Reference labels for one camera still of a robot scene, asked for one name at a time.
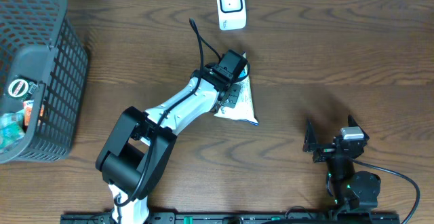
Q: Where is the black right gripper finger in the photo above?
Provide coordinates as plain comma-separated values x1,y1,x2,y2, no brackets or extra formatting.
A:
302,120,318,152
347,115,369,141

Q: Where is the white blue snack bag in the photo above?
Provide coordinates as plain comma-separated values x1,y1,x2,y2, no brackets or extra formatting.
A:
211,52,258,126

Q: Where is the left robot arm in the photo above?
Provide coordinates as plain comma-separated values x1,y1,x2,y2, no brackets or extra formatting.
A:
96,67,248,223

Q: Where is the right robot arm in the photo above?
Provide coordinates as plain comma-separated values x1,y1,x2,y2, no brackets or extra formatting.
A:
302,116,381,221

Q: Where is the white barcode scanner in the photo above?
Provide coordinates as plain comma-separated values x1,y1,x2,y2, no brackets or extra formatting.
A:
216,0,247,31

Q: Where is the grey plastic mesh basket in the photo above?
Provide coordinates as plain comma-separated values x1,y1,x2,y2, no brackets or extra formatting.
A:
1,0,89,164

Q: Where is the orange snack packet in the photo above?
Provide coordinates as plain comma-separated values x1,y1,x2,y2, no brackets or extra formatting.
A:
23,100,44,127

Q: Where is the round white red lid cup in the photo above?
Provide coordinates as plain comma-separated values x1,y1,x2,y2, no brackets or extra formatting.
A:
7,79,30,98

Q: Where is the green snack packet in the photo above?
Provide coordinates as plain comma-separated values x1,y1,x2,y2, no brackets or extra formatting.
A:
1,110,25,153

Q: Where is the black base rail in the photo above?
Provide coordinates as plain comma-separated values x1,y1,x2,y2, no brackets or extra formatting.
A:
60,211,401,224

